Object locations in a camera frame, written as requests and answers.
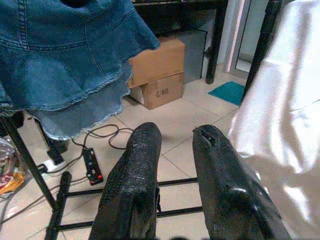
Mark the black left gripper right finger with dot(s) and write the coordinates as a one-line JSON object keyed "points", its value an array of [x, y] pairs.
{"points": [[225, 180]]}

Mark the large cardboard box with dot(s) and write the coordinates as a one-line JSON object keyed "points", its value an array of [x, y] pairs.
{"points": [[162, 65]]}

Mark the teal floor mat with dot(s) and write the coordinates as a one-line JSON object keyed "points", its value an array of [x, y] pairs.
{"points": [[228, 92]]}

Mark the black desk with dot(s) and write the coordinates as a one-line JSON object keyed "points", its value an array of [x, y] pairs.
{"points": [[216, 50]]}

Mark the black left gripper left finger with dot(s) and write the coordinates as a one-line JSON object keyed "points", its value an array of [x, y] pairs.
{"points": [[132, 175]]}

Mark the plain white garment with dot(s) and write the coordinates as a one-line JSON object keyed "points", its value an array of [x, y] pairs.
{"points": [[280, 100]]}

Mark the clear plastic bag of items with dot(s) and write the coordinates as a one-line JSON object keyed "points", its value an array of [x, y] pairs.
{"points": [[10, 160]]}

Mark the black power strip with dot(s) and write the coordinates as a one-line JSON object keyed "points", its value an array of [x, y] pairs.
{"points": [[91, 165]]}

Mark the blue denim garment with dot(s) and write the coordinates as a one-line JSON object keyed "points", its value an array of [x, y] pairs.
{"points": [[62, 62]]}

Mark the chrome and black clothes rack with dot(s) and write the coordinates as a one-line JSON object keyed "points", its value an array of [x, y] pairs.
{"points": [[27, 160]]}

